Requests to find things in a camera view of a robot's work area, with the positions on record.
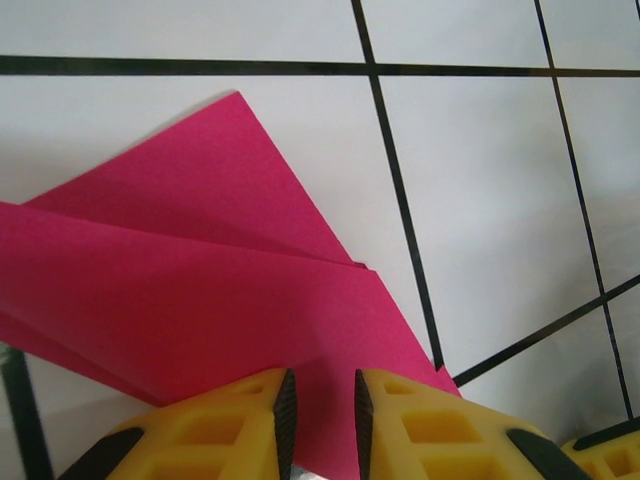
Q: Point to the magenta cloth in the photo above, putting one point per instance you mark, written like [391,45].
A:
[175,275]

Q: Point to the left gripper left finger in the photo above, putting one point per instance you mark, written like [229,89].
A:
[210,440]

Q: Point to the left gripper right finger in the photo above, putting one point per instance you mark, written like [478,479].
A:
[440,435]

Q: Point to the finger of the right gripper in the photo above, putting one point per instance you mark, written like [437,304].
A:
[607,457]

